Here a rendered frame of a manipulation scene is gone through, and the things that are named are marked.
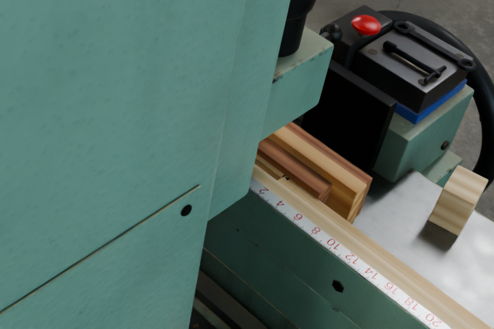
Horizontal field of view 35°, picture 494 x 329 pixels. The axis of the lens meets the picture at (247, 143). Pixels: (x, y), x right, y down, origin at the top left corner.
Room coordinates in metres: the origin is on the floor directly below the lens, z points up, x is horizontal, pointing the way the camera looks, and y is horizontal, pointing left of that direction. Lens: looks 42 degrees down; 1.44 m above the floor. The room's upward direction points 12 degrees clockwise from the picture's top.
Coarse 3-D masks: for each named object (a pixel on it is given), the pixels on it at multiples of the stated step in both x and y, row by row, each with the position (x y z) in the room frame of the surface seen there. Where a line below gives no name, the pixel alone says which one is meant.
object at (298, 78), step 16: (304, 32) 0.57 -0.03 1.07; (304, 48) 0.54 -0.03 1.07; (320, 48) 0.55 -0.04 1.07; (288, 64) 0.52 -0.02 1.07; (304, 64) 0.53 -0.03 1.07; (320, 64) 0.55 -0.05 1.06; (288, 80) 0.51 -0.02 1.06; (304, 80) 0.53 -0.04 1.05; (320, 80) 0.55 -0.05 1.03; (272, 96) 0.50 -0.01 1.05; (288, 96) 0.52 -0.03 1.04; (304, 96) 0.54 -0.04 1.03; (320, 96) 0.56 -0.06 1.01; (272, 112) 0.50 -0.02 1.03; (288, 112) 0.52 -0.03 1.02; (304, 112) 0.54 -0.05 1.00; (272, 128) 0.50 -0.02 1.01
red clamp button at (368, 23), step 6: (354, 18) 0.68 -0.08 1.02; (360, 18) 0.68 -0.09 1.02; (366, 18) 0.69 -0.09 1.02; (372, 18) 0.69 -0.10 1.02; (354, 24) 0.68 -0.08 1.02; (360, 24) 0.67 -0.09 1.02; (366, 24) 0.68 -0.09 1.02; (372, 24) 0.68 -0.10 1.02; (378, 24) 0.68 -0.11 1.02; (360, 30) 0.67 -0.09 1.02; (366, 30) 0.67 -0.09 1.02; (372, 30) 0.67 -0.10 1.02; (378, 30) 0.67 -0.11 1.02
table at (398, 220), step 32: (448, 160) 0.68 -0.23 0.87; (384, 192) 0.57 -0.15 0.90; (416, 192) 0.58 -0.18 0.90; (224, 224) 0.49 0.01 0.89; (352, 224) 0.52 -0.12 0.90; (384, 224) 0.53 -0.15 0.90; (416, 224) 0.54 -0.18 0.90; (480, 224) 0.55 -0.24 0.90; (224, 256) 0.49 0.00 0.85; (256, 256) 0.47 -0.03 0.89; (416, 256) 0.49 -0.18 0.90; (448, 256) 0.50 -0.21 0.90; (480, 256) 0.51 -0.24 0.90; (256, 288) 0.46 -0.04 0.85; (288, 288) 0.44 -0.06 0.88; (448, 288) 0.46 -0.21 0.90; (480, 288) 0.47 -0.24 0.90; (320, 320) 0.42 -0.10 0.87
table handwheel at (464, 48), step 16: (400, 16) 0.84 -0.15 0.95; (416, 16) 0.84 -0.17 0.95; (432, 32) 0.81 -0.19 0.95; (448, 32) 0.81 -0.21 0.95; (464, 48) 0.79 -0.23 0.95; (480, 64) 0.78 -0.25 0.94; (480, 80) 0.77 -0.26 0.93; (480, 96) 0.76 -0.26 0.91; (480, 112) 0.75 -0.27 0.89; (480, 160) 0.74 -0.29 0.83
